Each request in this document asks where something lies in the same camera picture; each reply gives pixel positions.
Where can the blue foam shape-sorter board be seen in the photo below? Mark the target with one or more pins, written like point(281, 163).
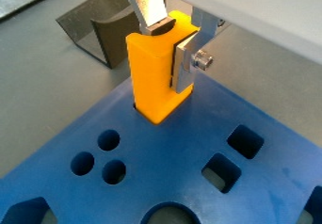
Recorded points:
point(220, 161)

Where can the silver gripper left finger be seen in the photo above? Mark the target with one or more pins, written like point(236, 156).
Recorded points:
point(154, 20)

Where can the yellow arch block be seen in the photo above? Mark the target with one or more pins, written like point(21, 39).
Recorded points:
point(150, 57)

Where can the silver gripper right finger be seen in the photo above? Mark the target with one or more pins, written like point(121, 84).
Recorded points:
point(190, 57)

